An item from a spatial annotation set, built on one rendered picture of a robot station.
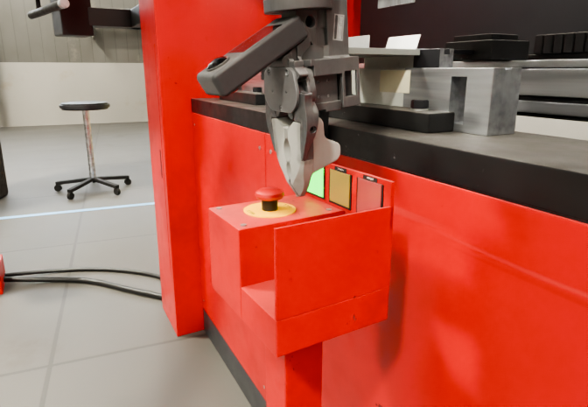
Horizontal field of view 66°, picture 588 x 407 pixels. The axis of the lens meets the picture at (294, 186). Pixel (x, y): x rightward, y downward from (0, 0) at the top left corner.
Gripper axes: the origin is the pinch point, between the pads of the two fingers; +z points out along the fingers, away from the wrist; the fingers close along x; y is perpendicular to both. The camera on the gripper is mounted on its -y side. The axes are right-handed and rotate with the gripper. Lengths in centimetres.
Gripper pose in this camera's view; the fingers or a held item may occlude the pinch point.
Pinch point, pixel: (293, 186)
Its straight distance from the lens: 52.2
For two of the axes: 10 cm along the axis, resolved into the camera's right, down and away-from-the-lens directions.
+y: 8.6, -2.1, 4.7
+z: 0.7, 9.6, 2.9
